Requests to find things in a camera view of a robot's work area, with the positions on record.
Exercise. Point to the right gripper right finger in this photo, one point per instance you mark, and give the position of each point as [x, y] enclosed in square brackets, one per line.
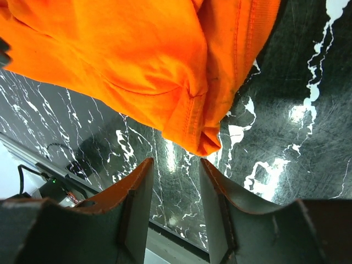
[245, 228]

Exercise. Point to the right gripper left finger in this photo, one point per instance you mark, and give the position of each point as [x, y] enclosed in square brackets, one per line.
[110, 227]

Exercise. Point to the orange t shirt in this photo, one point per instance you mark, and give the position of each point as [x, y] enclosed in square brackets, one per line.
[172, 65]

